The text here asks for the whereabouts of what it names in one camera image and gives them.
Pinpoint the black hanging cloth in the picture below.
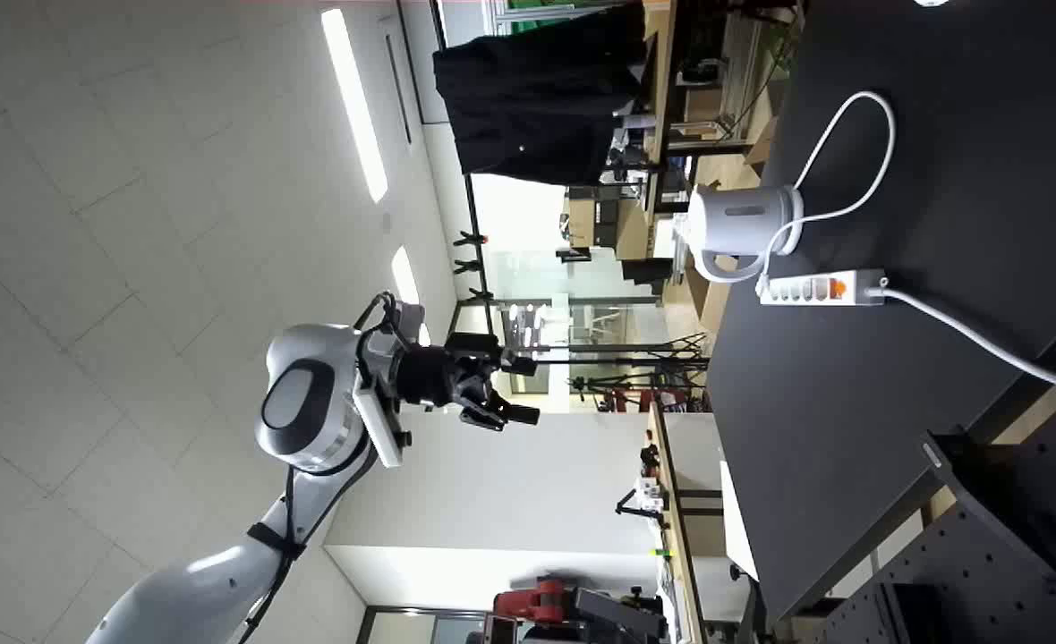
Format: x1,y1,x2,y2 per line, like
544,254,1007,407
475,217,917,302
429,5,651,191

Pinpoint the red and black machine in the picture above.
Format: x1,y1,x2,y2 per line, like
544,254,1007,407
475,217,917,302
487,571,668,644

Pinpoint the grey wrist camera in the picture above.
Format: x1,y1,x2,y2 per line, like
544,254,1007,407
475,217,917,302
369,294,429,351

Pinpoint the black pole stand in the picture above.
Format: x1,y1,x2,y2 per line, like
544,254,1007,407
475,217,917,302
429,0,714,377

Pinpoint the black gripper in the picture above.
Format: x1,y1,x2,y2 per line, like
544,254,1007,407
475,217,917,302
398,334,544,432

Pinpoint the white kettle cable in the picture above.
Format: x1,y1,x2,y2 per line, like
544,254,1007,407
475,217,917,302
762,88,901,272

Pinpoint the black perforated board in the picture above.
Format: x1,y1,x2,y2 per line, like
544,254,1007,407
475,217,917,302
773,402,1056,644

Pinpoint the white power strip cable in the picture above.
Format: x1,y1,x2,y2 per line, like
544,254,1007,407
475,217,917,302
874,283,1056,403

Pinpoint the white electric kettle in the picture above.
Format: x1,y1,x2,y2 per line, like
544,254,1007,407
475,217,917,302
668,180,809,289

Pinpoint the long ceiling light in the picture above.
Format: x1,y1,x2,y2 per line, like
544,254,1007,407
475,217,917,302
315,5,394,209

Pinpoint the short ceiling light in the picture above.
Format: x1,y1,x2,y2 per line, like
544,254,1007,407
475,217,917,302
386,242,437,351

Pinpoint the white power strip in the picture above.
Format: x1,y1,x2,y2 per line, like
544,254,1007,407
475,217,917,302
756,267,890,310

